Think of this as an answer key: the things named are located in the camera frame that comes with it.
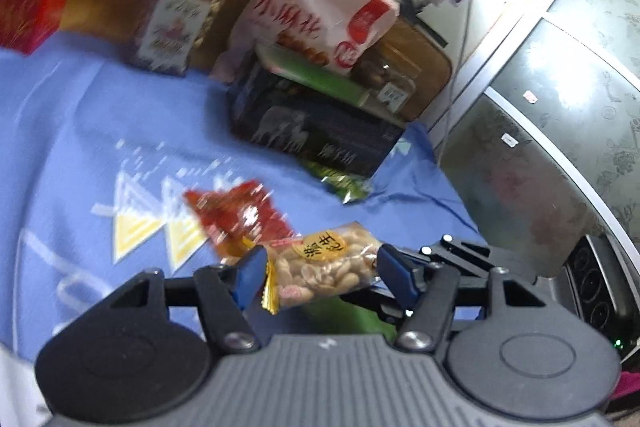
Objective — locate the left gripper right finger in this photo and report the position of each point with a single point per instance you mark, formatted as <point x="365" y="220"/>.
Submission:
<point x="442" y="290"/>

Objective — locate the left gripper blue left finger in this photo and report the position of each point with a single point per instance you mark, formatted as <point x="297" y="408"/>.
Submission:
<point x="221" y="293"/>

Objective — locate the yellow peanut snack packet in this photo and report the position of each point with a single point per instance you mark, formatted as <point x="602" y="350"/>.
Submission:
<point x="324" y="264"/>

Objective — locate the red spicy snack packet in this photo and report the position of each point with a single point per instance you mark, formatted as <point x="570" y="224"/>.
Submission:
<point x="237" y="220"/>

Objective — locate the bright green snack packet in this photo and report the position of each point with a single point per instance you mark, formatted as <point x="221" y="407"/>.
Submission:
<point x="338" y="317"/>

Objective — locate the magenta knit sleeve forearm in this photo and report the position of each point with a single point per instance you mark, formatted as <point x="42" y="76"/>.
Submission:
<point x="626" y="393"/>

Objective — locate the olive green snack pouch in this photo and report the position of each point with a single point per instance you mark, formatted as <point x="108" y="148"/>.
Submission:
<point x="347" y="187"/>

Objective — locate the blue patterned bedsheet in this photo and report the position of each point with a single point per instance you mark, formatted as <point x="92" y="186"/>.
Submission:
<point x="95" y="158"/>

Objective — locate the black sheep print box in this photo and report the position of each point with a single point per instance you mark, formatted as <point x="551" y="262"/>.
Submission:
<point x="281" y="101"/>

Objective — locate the dark nut jar gold lid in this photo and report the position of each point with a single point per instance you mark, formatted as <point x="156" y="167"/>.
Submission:
<point x="392" y="80"/>

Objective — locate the cashew jar gold lid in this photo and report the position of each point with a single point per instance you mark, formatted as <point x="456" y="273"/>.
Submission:
<point x="169" y="31"/>

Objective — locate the pink twisted dough snack bag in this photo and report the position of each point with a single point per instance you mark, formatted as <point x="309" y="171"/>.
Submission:
<point x="329" y="33"/>

